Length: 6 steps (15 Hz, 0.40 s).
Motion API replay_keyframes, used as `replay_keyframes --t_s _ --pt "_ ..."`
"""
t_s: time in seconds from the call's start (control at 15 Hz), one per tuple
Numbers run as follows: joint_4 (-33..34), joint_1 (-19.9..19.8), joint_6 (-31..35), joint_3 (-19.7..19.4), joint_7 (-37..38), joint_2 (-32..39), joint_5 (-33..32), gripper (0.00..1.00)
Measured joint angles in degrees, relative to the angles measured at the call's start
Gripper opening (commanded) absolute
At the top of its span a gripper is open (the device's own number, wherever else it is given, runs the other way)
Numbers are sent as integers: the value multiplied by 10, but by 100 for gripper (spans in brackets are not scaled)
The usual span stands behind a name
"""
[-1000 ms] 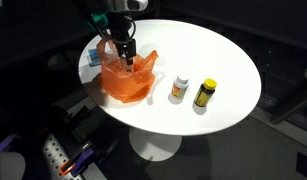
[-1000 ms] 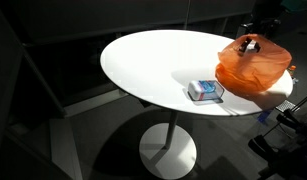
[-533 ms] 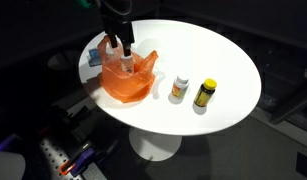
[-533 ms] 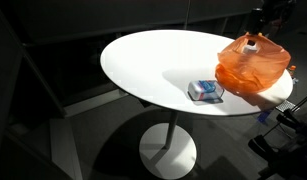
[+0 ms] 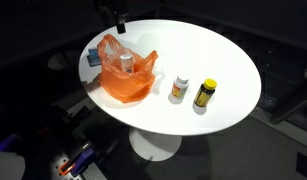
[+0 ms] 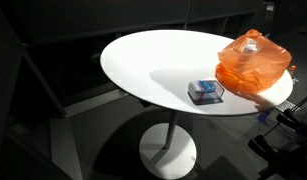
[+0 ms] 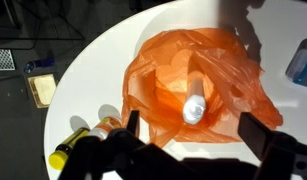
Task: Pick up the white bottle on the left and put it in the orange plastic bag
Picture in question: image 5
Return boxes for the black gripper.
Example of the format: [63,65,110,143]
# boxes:
[98,0,130,35]

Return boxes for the orange plastic bag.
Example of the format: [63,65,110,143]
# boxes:
[96,33,160,104]

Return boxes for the small white bottle orange label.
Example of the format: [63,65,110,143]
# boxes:
[171,75,190,100]

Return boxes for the amber bottle yellow cap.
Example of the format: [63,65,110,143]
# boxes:
[193,78,218,108]

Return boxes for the clear plastic box blue contents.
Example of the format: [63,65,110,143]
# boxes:
[86,48,102,68]

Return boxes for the perforated metal plate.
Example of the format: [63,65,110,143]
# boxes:
[47,156,84,180]

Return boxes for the white cylinder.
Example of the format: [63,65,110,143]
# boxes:
[0,151,27,180]

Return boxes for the white round table pedestal base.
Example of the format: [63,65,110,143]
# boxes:
[128,127,183,163]

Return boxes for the purple clamp orange handle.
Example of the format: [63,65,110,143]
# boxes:
[58,146,96,177]

